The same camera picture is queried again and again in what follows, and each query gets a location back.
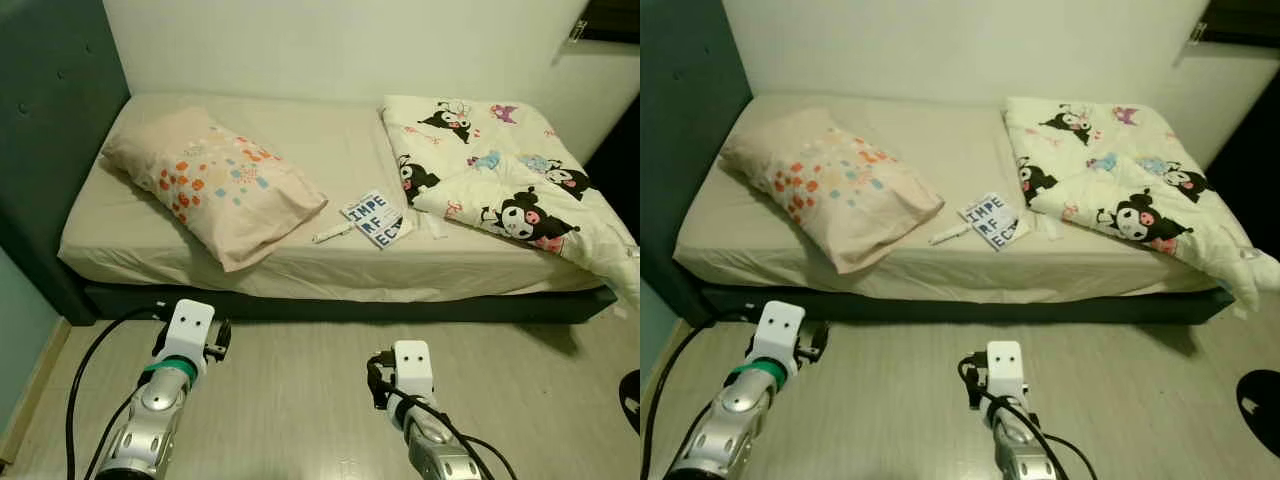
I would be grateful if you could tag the mattress with beige sheet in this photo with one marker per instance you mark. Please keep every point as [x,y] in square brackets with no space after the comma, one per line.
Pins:
[340,160]
[960,160]

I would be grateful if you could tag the wooden baseboard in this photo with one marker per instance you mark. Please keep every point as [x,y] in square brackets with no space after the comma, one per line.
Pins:
[30,395]

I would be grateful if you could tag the white plastic tube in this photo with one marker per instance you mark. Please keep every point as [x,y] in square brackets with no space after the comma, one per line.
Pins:
[948,236]
[330,235]

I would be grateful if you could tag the dark bed frame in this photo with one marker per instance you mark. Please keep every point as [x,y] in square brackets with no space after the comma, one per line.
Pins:
[920,308]
[300,308]

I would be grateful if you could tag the pink patterned pillow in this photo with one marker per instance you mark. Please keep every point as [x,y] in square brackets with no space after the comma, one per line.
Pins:
[835,190]
[220,190]

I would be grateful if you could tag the white book with blue letters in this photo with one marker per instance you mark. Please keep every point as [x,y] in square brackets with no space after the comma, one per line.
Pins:
[993,222]
[376,220]

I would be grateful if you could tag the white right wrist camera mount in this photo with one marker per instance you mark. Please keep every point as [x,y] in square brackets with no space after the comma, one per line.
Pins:
[1006,365]
[412,365]

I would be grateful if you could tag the dark cabinet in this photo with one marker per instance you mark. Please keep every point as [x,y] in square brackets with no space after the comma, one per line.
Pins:
[620,160]
[1250,170]

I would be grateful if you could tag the cream cartoon print quilt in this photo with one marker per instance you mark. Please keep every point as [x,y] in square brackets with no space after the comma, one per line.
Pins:
[1100,150]
[480,150]

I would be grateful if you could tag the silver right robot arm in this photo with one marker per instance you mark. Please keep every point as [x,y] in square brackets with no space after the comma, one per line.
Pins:
[1022,452]
[440,452]

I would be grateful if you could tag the dark teal padded headboard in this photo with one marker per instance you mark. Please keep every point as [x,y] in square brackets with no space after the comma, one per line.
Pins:
[50,100]
[685,100]

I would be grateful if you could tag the metal window latch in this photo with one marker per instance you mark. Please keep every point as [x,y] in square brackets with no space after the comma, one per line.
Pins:
[578,31]
[1197,31]

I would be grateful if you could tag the dark window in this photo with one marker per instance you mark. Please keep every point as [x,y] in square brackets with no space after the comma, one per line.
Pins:
[1245,20]
[615,18]

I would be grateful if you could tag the small white wrapper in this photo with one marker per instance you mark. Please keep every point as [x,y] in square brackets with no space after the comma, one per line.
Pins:
[1052,229]
[436,228]

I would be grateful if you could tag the black standing fan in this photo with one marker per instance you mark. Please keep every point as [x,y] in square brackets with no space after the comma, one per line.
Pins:
[1260,412]
[631,402]

